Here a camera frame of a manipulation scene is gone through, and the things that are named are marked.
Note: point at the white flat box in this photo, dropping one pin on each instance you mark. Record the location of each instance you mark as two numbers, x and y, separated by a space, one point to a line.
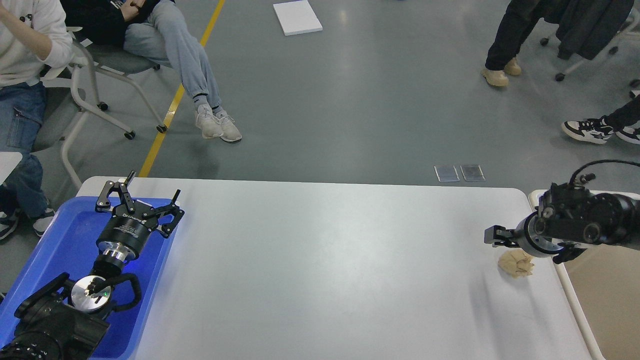
297 17

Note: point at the standing person tan boots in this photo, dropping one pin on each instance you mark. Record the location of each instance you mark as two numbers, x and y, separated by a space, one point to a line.
517 23

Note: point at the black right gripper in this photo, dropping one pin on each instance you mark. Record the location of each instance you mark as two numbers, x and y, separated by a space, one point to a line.
525 237

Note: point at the seated person in jeans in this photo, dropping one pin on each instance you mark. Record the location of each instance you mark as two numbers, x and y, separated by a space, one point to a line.
157 31

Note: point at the chair with dark jacket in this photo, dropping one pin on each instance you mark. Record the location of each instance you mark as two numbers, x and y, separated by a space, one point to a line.
587 27

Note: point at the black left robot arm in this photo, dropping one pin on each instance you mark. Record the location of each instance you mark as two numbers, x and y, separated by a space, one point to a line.
87 289

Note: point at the blue plastic tray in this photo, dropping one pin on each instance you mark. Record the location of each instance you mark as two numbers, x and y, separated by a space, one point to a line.
69 245

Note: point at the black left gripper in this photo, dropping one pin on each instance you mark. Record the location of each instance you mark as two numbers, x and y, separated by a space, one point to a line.
127 230

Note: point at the seated person white sweater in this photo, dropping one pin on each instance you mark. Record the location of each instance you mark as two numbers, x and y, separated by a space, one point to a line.
33 35

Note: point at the grey office chair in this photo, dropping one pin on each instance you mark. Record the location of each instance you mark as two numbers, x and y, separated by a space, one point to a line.
67 109

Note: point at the white side table corner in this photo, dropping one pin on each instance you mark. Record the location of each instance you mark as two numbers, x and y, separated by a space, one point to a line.
9 161

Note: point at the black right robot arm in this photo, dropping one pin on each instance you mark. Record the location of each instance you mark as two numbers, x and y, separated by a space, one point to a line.
568 219

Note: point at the right floor socket plate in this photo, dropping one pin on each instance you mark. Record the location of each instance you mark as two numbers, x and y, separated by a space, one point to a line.
472 173

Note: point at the left floor socket plate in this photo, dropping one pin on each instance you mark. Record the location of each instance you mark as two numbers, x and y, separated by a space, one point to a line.
446 173

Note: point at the floor socket plate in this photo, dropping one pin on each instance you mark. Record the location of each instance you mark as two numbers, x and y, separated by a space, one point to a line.
472 173
446 173

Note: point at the beige plastic bin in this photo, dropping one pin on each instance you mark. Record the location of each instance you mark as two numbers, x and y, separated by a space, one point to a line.
603 289

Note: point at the brown paper ball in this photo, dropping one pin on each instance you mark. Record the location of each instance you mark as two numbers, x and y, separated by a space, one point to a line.
516 263

